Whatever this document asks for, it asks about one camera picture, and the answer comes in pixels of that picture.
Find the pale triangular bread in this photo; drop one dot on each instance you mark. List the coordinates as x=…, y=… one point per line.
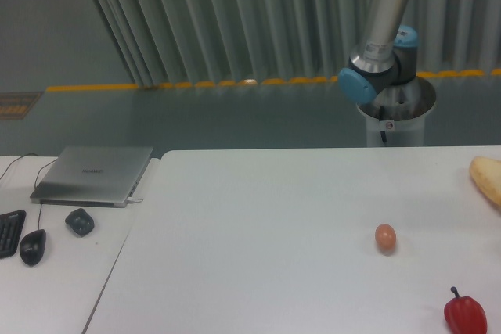
x=485, y=173

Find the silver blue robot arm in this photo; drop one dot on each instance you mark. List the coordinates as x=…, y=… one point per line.
x=386, y=54

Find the white usb dongle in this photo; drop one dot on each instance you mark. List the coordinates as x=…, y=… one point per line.
x=134, y=200

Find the grey pleated curtain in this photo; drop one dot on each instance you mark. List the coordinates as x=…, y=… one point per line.
x=202, y=42

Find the brown egg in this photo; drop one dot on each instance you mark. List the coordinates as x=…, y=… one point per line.
x=385, y=238

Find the silver closed laptop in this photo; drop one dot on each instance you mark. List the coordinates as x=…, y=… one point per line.
x=93, y=176

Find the small black device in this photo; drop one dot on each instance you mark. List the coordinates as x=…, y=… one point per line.
x=80, y=222

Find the black computer mouse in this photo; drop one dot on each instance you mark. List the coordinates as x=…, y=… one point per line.
x=32, y=247

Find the black keyboard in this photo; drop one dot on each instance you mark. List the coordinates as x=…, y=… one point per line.
x=11, y=227

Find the red bell pepper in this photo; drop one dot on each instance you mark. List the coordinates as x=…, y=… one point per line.
x=464, y=314

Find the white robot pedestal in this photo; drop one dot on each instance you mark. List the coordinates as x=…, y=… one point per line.
x=396, y=117

